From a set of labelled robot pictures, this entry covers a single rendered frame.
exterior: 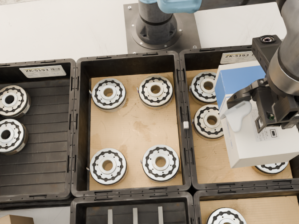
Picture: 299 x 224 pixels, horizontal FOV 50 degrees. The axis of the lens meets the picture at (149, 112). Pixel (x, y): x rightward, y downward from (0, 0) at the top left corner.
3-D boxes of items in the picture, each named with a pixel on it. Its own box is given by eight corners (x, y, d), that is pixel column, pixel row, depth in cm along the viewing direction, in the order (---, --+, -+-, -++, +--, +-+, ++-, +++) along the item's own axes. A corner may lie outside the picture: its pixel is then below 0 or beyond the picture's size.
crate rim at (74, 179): (78, 61, 95) (75, 57, 93) (178, 54, 94) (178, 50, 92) (73, 198, 81) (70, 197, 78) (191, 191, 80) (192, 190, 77)
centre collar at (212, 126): (202, 112, 92) (203, 112, 91) (220, 112, 92) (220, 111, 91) (203, 129, 90) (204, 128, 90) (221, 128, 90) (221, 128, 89)
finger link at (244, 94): (222, 108, 59) (260, 88, 52) (220, 100, 59) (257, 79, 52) (240, 110, 61) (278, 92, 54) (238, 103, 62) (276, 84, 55)
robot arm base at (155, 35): (133, 15, 120) (131, -5, 111) (173, 10, 120) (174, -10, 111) (138, 47, 114) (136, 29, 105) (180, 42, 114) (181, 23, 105)
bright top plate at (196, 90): (189, 73, 97) (189, 72, 97) (222, 70, 97) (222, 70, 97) (193, 103, 94) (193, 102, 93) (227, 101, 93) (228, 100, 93)
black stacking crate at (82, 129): (86, 77, 104) (77, 58, 94) (176, 70, 103) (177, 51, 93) (83, 202, 90) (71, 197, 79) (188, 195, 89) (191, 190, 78)
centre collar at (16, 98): (2, 94, 98) (1, 93, 97) (18, 91, 98) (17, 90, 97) (2, 109, 96) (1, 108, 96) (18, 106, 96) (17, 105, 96)
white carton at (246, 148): (213, 84, 75) (219, 65, 66) (264, 78, 74) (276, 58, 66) (230, 168, 67) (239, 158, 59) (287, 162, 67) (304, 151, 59)
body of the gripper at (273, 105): (254, 134, 55) (276, 109, 44) (244, 90, 58) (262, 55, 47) (298, 129, 55) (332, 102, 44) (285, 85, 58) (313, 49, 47)
